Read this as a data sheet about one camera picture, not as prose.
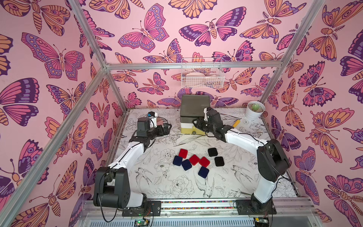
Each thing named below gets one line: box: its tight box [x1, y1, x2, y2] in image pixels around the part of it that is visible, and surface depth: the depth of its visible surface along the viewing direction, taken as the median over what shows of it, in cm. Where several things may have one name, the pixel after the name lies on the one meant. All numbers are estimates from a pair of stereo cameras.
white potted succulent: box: [245, 100, 266, 121], surface depth 108 cm
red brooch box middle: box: [189, 154, 200, 166], surface depth 92 cm
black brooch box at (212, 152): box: [207, 147, 218, 157], surface depth 96 cm
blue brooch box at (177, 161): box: [172, 155, 183, 166], surface depth 92 cm
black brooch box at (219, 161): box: [214, 156, 225, 167], surface depth 91 cm
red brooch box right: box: [198, 156, 211, 168], surface depth 91 cm
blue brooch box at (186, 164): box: [181, 159, 193, 171], surface depth 91 cm
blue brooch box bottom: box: [198, 166, 210, 179], surface depth 87 cm
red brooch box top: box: [178, 148, 188, 159], surface depth 95 cm
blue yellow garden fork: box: [232, 119, 241, 128], surface depth 112 cm
